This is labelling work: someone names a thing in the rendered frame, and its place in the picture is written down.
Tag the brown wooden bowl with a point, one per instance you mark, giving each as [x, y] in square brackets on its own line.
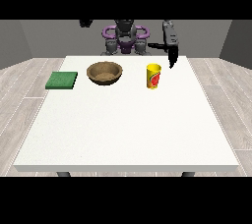
[104, 72]

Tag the dark table leg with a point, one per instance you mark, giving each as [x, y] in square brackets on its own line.
[188, 174]
[63, 174]

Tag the green square pad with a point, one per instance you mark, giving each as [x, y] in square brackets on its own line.
[61, 80]

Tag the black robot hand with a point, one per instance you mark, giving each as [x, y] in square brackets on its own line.
[172, 54]
[85, 22]

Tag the grey robot trunk purple rings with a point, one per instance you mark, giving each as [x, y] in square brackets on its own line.
[125, 39]

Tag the yellow cup with melon print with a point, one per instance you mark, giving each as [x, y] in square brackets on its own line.
[153, 76]

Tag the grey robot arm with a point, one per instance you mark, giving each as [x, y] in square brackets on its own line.
[169, 31]

